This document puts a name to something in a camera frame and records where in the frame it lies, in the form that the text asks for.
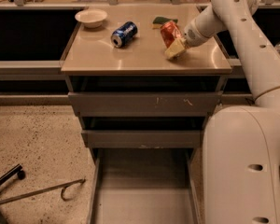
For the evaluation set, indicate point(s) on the grey middle drawer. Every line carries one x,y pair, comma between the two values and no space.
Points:
142,139

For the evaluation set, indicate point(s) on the green yellow sponge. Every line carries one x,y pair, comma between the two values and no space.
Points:
158,22

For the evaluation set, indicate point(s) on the grey drawer cabinet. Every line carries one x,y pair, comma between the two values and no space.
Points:
94,64

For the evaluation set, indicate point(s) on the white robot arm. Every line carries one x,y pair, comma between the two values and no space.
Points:
241,144

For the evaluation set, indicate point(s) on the blue pepsi can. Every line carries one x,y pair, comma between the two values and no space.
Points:
124,34

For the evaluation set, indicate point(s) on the metal hook rod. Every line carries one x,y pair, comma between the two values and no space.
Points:
63,186

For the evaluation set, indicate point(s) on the white bowl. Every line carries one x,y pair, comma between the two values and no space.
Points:
91,18

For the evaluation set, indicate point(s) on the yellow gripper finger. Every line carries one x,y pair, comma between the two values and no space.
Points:
179,46

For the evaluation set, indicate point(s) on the black caster leg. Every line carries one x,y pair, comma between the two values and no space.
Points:
16,170

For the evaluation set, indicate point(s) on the red coke can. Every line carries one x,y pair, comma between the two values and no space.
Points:
170,32

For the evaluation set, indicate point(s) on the grey open bottom drawer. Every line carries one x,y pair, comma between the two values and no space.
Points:
143,186

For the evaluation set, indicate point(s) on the grey top drawer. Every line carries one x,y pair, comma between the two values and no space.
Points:
143,104

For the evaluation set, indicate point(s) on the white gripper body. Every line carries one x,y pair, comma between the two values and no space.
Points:
193,36

